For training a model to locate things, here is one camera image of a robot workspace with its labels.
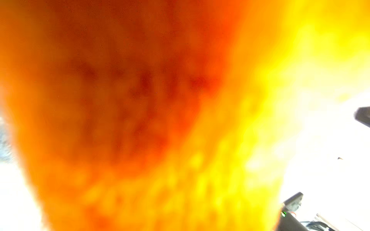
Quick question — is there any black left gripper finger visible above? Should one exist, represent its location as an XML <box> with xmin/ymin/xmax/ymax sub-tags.
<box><xmin>276</xmin><ymin>211</ymin><xmax>308</xmax><ymax>231</ymax></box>

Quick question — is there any orange patterned pillowcase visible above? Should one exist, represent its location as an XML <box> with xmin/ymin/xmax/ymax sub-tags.
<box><xmin>1</xmin><ymin>1</ymin><xmax>370</xmax><ymax>231</ymax></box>

